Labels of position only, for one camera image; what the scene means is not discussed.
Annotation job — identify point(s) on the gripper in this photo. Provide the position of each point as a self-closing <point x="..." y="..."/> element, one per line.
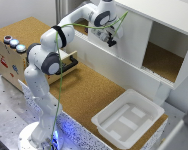
<point x="100" y="34"/>

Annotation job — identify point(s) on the red button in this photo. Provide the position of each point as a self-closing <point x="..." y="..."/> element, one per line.
<point x="8" y="39"/>

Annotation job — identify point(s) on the wooden drawer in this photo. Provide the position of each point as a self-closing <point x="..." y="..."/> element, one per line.
<point x="69" y="56"/>

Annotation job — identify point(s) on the wooden drawer box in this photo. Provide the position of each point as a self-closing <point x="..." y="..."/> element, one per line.
<point x="14" y="28"/>

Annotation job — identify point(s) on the white sliding door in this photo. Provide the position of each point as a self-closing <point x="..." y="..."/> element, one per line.
<point x="132" y="40"/>

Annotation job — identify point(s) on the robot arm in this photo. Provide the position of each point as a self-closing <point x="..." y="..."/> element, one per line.
<point x="39" y="86"/>

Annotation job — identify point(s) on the blue button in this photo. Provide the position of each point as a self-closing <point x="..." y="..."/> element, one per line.
<point x="14" y="43"/>

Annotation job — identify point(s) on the white plastic box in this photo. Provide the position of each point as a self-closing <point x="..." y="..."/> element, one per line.
<point x="129" y="120"/>

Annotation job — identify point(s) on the white cabinet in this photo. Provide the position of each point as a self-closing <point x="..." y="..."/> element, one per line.
<point x="167" y="13"/>

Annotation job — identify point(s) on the green button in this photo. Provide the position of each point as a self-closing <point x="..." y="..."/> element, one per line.
<point x="21" y="48"/>

